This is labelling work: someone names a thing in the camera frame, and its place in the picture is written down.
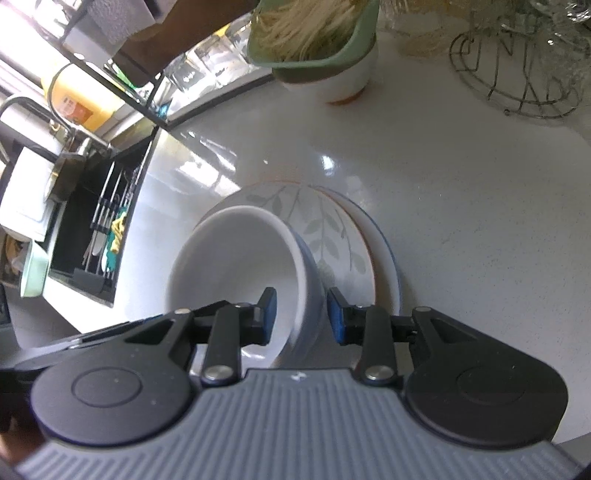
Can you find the black metal dish rack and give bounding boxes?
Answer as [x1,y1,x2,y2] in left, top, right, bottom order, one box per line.
[0,0,171,132]

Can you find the tall steel faucet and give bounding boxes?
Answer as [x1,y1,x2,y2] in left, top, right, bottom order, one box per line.
[0,95,112,153]

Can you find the white ceramic bowl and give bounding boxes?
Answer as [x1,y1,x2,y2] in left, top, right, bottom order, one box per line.
[165,205,309,365]

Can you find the white leaf-print plate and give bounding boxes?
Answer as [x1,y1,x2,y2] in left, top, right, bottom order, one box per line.
[196,181,376,315]

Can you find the dry noodles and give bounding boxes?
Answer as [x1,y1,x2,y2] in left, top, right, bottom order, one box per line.
[252,0,370,63]

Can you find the yellow oil bottle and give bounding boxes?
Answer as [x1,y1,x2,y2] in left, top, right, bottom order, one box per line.
[41,62,125,132]

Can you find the light green container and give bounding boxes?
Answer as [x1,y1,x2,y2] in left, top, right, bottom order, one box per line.
[18,240,51,298]

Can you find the steel pot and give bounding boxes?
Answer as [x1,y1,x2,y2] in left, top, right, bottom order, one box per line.
[46,143,100,204]

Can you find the white cutting board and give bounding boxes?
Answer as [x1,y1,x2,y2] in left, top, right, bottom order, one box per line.
[0,148,63,241]

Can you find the black kitchen sink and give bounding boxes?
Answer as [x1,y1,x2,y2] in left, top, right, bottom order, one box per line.
[44,129,160,308]

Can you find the light green colander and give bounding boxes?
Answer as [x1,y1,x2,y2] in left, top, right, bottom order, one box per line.
[247,0,382,84]

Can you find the kitchen knife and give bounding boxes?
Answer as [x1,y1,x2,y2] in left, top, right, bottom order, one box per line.
[85,0,158,44]

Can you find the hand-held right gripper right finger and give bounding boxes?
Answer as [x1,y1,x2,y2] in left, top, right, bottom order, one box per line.
[326,287,469,387]

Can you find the clear glass mug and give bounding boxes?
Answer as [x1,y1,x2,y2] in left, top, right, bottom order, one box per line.
[526,0,591,28]

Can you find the large white flower-print plate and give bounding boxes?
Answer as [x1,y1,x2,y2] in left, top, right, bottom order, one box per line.
[318,185,403,319]

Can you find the sink cutlery rack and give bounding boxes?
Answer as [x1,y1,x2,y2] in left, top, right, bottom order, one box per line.
[81,161,144,289]

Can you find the white bowl with orange foot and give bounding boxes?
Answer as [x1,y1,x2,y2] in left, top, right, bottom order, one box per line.
[281,39,379,104]

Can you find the brown wooden cutting board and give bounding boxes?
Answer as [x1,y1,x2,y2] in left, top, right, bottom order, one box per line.
[113,0,259,86]

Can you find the metal wire cup rack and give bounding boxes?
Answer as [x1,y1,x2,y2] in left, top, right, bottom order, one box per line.
[449,7,583,119]

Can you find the clear drinking glass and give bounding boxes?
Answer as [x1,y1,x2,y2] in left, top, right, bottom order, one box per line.
[161,55,204,95]
[194,39,232,79]
[222,25,252,65]

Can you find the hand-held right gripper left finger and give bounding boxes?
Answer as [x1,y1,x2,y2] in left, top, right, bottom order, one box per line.
[124,287,279,386]

